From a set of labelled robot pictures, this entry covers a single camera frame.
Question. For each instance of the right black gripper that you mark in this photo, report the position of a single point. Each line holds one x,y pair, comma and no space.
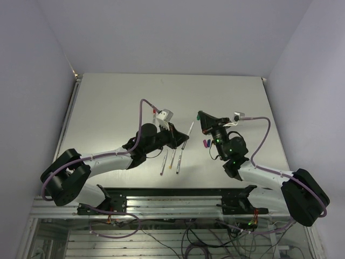
210,124

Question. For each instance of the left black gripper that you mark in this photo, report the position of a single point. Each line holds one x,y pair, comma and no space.
176,138

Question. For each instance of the green white pen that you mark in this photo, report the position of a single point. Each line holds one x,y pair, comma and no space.
188,134

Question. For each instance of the red white pen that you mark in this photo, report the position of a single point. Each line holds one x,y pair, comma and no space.
154,119

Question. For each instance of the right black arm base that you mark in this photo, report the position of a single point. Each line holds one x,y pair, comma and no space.
235,201

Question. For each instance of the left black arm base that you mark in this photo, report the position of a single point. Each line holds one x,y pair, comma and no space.
107,203

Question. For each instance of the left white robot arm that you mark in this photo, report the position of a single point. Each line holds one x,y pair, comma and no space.
65,179

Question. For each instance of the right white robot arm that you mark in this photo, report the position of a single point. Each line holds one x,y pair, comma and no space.
295,192

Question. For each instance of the yellow white pen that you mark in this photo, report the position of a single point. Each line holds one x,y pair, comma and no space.
172,158

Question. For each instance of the magenta pen cap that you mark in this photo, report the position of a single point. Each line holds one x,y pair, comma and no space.
205,142

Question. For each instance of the blue white pen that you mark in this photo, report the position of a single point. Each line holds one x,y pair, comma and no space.
179,162

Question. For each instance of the magenta white pen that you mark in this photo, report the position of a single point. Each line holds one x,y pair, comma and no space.
164,162

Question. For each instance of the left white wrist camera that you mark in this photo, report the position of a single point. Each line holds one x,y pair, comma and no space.
164,115

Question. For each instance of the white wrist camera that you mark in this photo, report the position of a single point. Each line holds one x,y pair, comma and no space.
237,117
164,115

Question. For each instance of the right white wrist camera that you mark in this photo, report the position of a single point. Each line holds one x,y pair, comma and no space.
237,117

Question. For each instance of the aluminium frame rail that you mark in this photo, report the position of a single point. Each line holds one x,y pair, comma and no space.
150,207

